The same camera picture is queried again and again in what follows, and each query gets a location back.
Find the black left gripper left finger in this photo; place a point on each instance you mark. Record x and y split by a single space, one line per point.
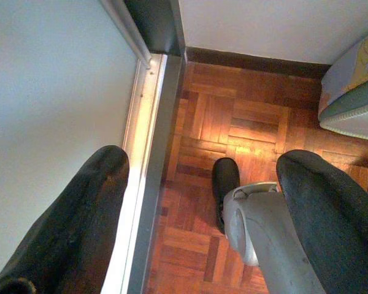
79 220

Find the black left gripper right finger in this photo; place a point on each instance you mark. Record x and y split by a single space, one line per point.
334 220

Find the grey robot left leg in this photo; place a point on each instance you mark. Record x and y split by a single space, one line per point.
263 220

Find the black robot left foot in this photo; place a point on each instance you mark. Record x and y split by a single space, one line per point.
225 177

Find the white quilted green-edged mattress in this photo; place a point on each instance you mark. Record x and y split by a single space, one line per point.
355 101

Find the frosted glass wardrobe door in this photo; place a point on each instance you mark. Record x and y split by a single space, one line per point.
49 76

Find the dark wooden baseboard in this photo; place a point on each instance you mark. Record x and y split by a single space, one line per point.
248 61

